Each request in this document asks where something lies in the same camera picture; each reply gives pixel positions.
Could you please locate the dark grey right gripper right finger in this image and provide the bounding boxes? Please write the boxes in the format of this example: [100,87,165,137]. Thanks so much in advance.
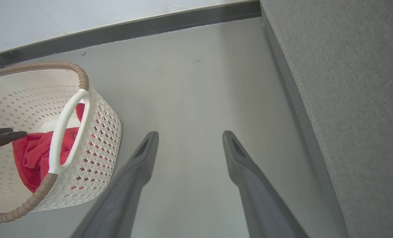
[222,130,311,238]

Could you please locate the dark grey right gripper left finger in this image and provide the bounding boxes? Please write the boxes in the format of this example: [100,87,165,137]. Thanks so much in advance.
[70,131,159,238]

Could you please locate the red shorts with white tag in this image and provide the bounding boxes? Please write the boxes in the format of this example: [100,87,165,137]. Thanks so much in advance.
[12,103,85,193]

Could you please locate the cream perforated laundry basket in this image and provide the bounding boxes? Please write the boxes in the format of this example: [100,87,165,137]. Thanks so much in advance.
[0,61,122,224]

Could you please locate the grey fabric sofa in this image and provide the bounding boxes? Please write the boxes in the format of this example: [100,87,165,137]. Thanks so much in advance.
[260,0,393,238]

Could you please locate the dark wall baseboard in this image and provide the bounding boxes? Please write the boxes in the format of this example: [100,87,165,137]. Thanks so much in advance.
[0,2,261,66]

